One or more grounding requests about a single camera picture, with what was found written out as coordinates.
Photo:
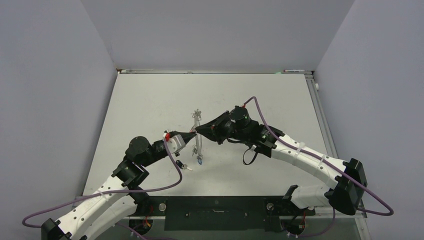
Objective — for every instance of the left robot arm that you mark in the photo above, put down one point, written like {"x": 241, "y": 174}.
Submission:
{"x": 120, "y": 194}

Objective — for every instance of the large grey keyring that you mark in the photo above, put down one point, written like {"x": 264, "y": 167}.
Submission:
{"x": 197, "y": 147}

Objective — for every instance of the aluminium rail right side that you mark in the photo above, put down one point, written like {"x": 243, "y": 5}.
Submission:
{"x": 322, "y": 120}

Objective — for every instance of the aluminium rail back edge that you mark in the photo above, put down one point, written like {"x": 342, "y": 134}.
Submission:
{"x": 179, "y": 71}

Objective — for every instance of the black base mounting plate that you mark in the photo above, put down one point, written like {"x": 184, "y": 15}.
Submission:
{"x": 221, "y": 213}

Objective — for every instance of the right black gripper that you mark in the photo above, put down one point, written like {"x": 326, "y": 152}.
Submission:
{"x": 216, "y": 125}

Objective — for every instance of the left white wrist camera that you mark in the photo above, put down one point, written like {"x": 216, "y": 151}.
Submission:
{"x": 174, "y": 141}

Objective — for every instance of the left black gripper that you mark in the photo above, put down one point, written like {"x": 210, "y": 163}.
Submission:
{"x": 186, "y": 136}

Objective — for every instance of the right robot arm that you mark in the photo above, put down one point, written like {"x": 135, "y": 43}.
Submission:
{"x": 342, "y": 180}

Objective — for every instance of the black headed key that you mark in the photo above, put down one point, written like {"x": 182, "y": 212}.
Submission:
{"x": 183, "y": 166}

